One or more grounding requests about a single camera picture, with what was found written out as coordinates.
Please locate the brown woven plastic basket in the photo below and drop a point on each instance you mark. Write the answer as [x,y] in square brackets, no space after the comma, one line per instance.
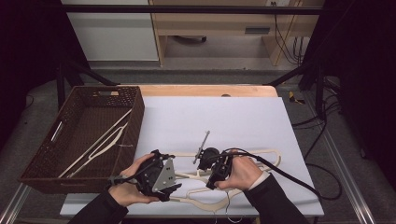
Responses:
[81,102]

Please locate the white table mat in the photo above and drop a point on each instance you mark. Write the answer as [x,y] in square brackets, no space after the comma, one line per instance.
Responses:
[218,118]

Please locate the light wooden desk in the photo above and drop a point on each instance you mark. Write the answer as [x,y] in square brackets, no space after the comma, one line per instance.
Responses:
[211,23]

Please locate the cream plastic clothes hanger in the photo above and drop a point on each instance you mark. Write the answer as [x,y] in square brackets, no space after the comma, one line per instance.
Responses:
[99,140]
[274,153]

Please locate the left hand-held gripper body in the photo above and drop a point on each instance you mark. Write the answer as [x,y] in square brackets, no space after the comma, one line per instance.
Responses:
[163,175]

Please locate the black curtain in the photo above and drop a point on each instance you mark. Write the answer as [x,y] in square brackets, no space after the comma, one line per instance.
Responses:
[28,46]
[364,62]

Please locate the person's right hand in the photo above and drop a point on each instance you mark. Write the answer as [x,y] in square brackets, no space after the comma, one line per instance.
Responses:
[244,174]

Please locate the white cabinet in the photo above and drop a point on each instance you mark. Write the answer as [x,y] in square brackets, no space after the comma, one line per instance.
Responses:
[115,34]

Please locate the person's left hand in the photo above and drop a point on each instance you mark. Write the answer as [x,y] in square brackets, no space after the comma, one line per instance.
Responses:
[127,189]

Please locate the black horizontal frame bar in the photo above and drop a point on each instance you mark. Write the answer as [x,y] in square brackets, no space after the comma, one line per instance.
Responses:
[186,9]

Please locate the black metal frame strut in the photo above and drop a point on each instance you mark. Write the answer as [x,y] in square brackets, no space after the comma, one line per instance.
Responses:
[299,71]
[84,73]

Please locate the aluminium rail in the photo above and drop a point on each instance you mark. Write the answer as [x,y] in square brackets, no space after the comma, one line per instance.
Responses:
[14,205]
[342,174]

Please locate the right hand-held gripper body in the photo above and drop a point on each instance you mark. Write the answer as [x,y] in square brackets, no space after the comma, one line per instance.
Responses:
[214,161]

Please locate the yellow and black tool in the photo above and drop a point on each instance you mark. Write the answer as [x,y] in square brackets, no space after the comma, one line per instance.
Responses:
[294,98]

